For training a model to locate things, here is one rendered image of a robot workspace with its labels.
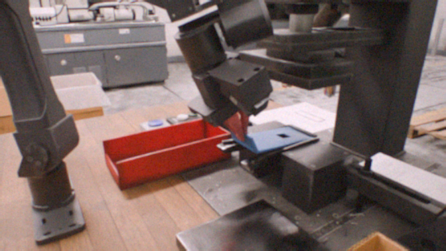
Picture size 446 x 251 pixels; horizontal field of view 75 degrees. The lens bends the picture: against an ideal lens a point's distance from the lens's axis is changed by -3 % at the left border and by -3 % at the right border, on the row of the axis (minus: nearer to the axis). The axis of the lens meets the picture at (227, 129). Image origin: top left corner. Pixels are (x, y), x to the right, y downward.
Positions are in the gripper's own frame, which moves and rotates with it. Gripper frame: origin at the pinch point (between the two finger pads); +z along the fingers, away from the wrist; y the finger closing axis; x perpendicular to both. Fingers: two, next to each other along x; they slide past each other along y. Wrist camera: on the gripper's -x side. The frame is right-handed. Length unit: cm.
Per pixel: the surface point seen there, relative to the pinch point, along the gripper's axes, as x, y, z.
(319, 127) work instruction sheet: 14.5, 29.1, 26.6
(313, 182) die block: -11.3, 3.1, 7.5
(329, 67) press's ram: -8.8, 13.8, -6.7
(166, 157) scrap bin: 12.6, -11.2, 2.5
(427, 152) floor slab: 67, 189, 202
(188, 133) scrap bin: 24.2, -2.5, 8.2
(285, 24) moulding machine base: 424, 361, 185
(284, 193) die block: -5.6, 0.6, 11.9
